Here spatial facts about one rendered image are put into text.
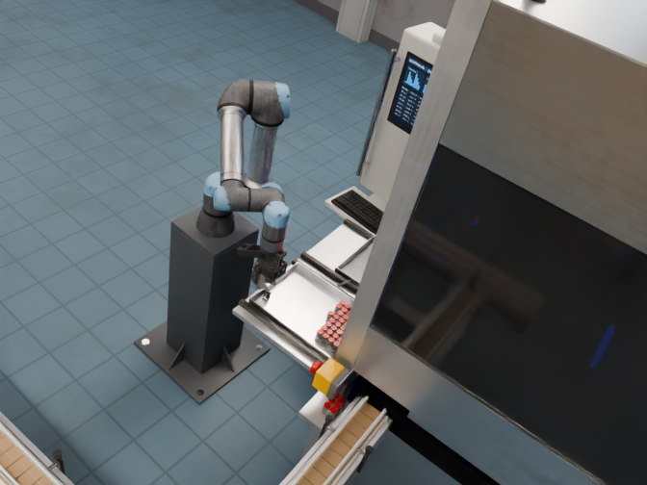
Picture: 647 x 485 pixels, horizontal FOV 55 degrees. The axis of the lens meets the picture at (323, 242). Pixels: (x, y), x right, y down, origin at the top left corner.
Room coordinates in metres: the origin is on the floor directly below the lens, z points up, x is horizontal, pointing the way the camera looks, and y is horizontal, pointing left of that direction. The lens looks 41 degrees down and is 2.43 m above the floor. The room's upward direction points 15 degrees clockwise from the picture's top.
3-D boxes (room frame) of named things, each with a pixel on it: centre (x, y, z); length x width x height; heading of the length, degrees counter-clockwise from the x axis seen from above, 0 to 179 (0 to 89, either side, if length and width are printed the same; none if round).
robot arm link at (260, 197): (1.51, 0.20, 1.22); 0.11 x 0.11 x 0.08; 19
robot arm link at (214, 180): (1.82, 0.43, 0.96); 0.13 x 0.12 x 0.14; 109
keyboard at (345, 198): (2.09, -0.19, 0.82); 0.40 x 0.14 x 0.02; 56
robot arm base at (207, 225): (1.82, 0.43, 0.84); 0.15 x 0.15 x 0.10
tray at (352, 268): (1.67, -0.28, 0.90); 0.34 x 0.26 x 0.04; 63
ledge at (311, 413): (1.05, -0.15, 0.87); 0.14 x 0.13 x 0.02; 63
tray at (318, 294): (1.41, -0.02, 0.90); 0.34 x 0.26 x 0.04; 63
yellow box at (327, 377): (1.09, -0.12, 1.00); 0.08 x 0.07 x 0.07; 63
